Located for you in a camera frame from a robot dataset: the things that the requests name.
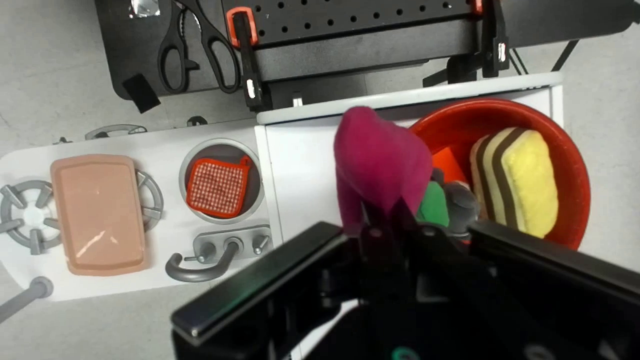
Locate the grey toy faucet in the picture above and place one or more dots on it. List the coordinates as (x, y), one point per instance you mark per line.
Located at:
(201, 273)

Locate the magenta soft toy object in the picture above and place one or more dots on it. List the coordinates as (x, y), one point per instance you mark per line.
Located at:
(380, 160)

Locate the black scissors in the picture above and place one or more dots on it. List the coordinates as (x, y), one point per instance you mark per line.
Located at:
(196, 18)

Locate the green toy object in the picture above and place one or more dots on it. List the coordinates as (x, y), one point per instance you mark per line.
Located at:
(435, 207)

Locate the orange toy block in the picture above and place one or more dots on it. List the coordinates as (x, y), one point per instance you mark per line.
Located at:
(447, 164)

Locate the black velcro block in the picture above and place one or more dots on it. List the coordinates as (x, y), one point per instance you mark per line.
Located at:
(141, 93)

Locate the pink plastic tray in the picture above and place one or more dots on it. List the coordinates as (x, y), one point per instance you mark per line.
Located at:
(100, 213)

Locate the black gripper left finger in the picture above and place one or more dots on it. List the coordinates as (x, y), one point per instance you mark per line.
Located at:
(372, 247)

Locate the white toy kitchen counter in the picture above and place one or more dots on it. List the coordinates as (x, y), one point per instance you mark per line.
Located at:
(161, 143)

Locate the grey toy stove burner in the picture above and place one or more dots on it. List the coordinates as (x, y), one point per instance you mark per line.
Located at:
(13, 196)
(158, 201)

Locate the round grey toy sink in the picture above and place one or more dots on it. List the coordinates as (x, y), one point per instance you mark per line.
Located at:
(220, 149)

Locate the silver foil square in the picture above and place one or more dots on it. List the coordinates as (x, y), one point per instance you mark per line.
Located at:
(144, 8)

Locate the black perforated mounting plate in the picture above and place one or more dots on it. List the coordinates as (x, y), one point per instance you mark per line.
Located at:
(347, 21)

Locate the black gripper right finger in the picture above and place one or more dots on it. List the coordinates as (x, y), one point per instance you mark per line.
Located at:
(411, 240)

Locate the orange mesh toy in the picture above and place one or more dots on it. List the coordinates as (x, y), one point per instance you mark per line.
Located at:
(218, 188)

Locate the red plastic bowl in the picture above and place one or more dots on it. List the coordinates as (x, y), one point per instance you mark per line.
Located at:
(566, 201)

